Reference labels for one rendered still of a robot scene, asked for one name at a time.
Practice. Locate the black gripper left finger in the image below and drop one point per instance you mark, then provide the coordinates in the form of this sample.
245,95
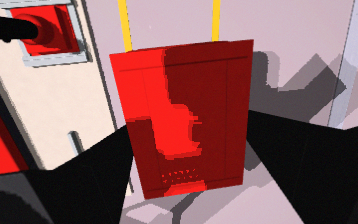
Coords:
87,189

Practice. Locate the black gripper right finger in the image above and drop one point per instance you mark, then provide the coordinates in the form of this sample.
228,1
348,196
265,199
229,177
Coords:
316,167

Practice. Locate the yellow rectangular outline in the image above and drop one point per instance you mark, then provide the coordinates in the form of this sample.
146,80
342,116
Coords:
126,31

